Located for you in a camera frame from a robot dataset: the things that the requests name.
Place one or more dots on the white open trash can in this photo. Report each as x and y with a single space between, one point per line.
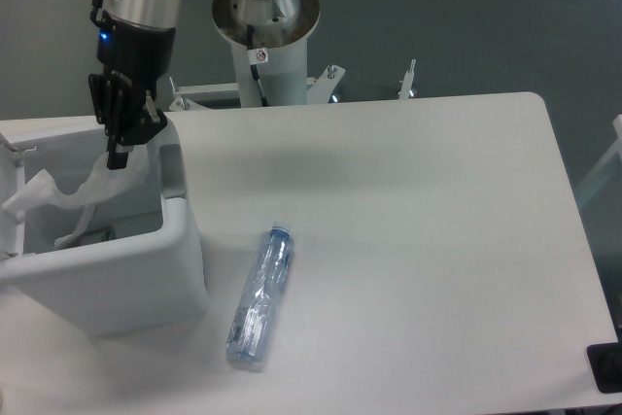
137 264

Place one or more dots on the white plastic wrapper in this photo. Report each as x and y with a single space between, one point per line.
101 185

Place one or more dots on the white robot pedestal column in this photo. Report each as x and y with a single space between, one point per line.
277 76

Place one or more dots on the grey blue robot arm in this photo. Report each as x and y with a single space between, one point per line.
268 41

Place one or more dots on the white glass side furniture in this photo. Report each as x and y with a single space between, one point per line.
602 171

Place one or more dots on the white pedestal base frame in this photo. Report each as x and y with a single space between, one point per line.
322 89

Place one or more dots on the clear plastic water bottle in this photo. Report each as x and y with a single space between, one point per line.
250 332

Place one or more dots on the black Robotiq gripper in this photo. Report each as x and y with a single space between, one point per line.
143 55

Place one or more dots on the black device at table edge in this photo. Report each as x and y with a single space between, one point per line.
605 362

